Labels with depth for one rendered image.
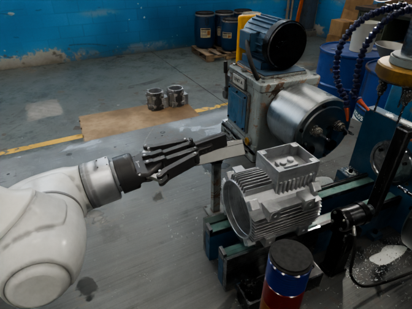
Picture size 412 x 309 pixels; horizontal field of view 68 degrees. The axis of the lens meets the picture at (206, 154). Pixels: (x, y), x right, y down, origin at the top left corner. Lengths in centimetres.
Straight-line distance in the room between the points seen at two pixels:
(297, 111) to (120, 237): 73
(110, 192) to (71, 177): 7
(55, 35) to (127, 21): 127
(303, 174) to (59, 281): 57
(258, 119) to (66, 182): 86
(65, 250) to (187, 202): 75
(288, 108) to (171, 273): 67
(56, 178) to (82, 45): 564
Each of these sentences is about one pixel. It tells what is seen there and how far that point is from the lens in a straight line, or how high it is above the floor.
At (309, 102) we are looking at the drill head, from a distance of 111.
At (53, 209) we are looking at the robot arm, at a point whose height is 127.
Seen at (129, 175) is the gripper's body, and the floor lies 122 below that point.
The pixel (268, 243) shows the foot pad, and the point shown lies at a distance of 80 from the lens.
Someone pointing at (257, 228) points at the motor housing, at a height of 103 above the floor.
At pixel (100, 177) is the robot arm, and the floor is 123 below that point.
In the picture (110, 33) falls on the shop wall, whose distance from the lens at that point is 623.
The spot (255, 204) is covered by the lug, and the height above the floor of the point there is 108.
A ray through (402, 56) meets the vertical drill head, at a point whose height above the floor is 136.
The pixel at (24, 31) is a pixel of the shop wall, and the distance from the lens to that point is 610.
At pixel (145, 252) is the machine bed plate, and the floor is 80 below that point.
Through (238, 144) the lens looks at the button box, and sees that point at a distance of 96.
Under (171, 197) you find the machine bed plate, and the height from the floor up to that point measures 80.
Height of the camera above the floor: 156
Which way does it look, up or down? 33 degrees down
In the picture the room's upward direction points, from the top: straight up
